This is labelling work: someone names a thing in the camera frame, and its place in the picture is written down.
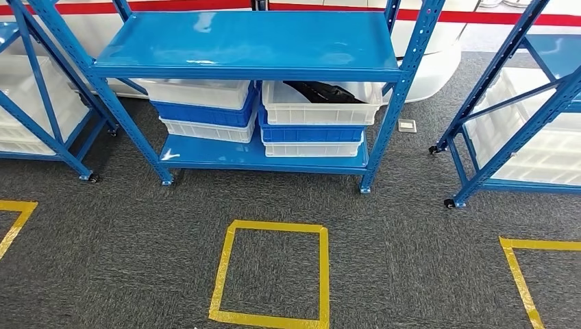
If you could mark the black parts in bin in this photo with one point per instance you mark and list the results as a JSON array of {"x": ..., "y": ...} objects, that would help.
[{"x": 327, "y": 93}]

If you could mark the white stand base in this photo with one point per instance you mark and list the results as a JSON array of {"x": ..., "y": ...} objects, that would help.
[{"x": 499, "y": 3}]

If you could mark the blue plastic bin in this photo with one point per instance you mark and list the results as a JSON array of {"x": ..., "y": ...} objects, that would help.
[
  {"x": 308, "y": 134},
  {"x": 204, "y": 116}
]

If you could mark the blue metal shelf rack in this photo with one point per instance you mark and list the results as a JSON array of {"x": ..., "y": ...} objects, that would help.
[
  {"x": 508, "y": 150},
  {"x": 41, "y": 113},
  {"x": 249, "y": 41}
]

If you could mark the metal floor socket plate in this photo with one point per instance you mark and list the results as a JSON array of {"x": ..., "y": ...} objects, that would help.
[{"x": 407, "y": 125}]

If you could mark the yellow floor tape square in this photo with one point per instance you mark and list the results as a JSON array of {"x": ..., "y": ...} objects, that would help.
[{"x": 517, "y": 272}]

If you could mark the black chrome barrier post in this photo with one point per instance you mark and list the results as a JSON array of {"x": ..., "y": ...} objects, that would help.
[{"x": 259, "y": 4}]

